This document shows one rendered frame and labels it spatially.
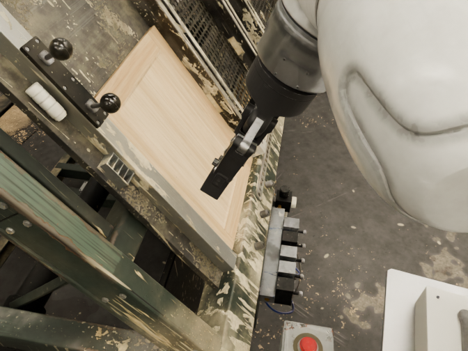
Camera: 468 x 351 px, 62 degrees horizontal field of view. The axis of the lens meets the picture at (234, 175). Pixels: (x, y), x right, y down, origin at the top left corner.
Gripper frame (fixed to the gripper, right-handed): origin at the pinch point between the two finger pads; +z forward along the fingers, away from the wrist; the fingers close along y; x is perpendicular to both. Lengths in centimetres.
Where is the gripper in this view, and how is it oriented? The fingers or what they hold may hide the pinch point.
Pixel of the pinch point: (219, 178)
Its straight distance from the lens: 54.9
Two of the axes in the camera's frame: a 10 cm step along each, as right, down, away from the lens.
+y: -3.3, 6.4, -6.9
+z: -4.0, 5.7, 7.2
